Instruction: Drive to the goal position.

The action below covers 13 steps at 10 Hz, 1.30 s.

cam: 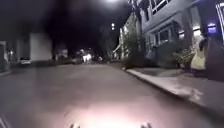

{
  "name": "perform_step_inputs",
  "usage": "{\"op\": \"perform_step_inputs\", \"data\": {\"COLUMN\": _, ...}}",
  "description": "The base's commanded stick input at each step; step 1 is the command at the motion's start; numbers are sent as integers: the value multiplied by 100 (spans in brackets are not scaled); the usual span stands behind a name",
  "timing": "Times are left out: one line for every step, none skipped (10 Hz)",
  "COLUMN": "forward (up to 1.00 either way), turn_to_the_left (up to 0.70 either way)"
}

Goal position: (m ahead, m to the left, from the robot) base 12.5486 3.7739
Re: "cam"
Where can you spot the car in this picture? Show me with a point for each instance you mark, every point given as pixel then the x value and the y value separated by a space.
pixel 25 61

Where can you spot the grey building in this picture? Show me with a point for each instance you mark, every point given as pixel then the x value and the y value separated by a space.
pixel 173 30

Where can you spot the tree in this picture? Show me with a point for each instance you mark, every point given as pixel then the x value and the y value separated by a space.
pixel 136 36

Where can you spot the pale concrete kerb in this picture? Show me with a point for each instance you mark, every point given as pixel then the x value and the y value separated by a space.
pixel 156 84

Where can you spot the white box truck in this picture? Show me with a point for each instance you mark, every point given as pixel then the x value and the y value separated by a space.
pixel 39 47

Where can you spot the grey asphalt road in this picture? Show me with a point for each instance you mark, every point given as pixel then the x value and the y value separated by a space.
pixel 83 90

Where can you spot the bush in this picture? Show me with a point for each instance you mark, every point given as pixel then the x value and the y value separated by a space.
pixel 184 56

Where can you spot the robot's own part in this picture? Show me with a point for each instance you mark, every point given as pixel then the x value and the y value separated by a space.
pixel 145 125
pixel 74 126

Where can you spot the grey concrete pavement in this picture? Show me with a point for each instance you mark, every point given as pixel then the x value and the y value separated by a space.
pixel 196 87

